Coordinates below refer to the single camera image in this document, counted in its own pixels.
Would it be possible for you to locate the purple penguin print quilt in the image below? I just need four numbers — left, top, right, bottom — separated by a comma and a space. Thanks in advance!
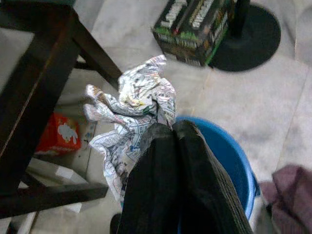
260, 164, 312, 234

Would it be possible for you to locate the newspaper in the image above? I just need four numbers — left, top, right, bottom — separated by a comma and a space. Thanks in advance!
84, 55, 177, 208

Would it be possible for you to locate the dark wooden table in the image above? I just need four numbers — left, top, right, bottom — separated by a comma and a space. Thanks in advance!
0, 0, 122, 220

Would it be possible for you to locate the black round stand base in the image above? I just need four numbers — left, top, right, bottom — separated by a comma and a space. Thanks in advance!
208, 0, 282, 72

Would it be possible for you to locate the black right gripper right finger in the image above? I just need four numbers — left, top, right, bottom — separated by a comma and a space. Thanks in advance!
173, 120, 254, 234

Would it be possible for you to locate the green and black cardboard box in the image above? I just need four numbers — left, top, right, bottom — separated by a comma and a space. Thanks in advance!
151, 0, 236, 67

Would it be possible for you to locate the white flat box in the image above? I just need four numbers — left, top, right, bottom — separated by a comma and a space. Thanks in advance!
25, 158, 88, 186

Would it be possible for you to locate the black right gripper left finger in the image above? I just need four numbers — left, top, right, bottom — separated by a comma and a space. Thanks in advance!
117, 122, 182, 234

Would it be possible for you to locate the orange cardboard box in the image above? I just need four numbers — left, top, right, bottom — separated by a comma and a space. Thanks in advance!
35, 112, 82, 156

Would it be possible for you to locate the blue plastic bucket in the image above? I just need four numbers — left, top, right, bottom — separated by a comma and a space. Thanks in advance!
175, 116, 261, 221

